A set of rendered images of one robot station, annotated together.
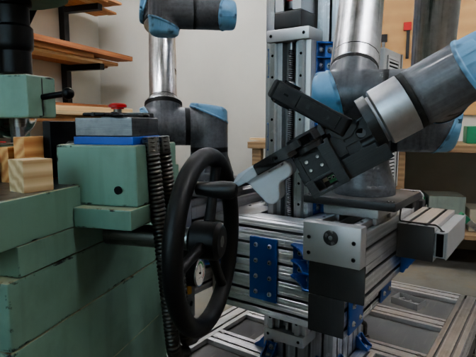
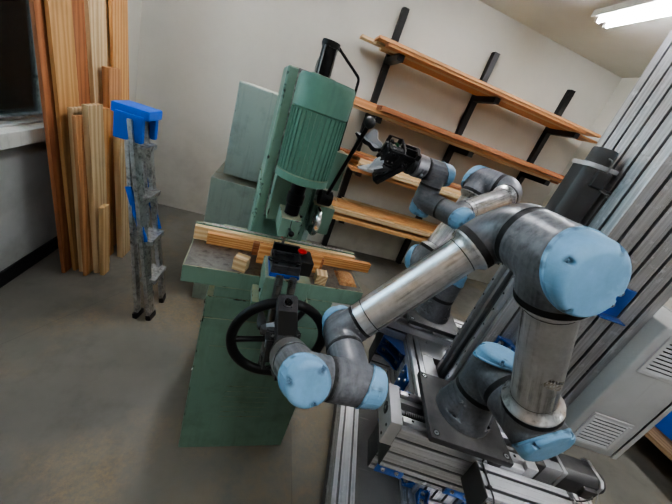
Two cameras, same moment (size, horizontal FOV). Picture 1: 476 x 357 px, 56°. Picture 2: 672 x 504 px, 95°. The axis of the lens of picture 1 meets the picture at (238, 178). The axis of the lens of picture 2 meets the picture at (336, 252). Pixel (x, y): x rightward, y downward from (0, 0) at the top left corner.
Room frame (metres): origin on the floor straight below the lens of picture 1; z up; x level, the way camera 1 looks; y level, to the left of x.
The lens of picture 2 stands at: (0.31, -0.56, 1.44)
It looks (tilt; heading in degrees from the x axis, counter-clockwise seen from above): 24 degrees down; 53
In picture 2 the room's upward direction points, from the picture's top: 20 degrees clockwise
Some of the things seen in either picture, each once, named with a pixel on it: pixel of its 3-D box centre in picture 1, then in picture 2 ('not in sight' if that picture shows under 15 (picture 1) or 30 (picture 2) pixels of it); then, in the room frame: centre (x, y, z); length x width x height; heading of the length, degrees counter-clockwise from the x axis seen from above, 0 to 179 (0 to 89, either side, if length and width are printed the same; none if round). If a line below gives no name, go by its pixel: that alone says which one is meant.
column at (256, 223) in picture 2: not in sight; (289, 169); (0.85, 0.66, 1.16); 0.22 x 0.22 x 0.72; 74
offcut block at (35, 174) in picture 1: (30, 174); (241, 262); (0.61, 0.28, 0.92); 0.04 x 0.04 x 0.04; 54
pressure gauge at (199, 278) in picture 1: (193, 276); not in sight; (0.97, 0.10, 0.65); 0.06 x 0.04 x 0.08; 164
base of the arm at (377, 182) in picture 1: (364, 173); (470, 400); (1.10, -0.31, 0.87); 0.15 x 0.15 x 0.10
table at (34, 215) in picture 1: (76, 195); (278, 278); (0.74, 0.27, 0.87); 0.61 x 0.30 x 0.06; 164
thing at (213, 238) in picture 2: not in sight; (295, 253); (0.83, 0.36, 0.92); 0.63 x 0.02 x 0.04; 164
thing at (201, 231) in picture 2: not in sight; (280, 247); (0.78, 0.39, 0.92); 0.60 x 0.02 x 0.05; 164
